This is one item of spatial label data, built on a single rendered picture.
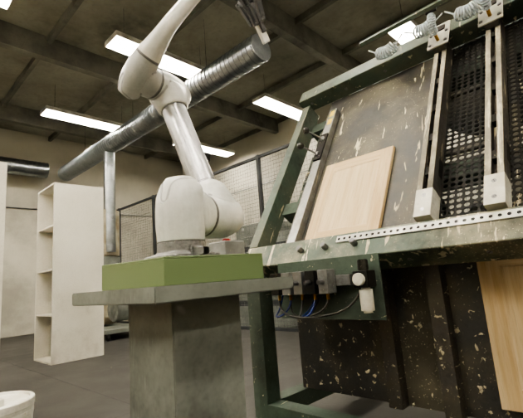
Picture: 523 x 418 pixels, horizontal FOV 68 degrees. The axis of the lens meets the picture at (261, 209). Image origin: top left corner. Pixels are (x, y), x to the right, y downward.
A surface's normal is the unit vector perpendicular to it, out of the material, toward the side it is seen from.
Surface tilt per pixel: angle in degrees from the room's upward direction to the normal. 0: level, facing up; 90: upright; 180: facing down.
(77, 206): 90
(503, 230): 58
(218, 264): 90
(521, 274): 90
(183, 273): 90
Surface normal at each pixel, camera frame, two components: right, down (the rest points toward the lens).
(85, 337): 0.72, -0.18
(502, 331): -0.71, -0.07
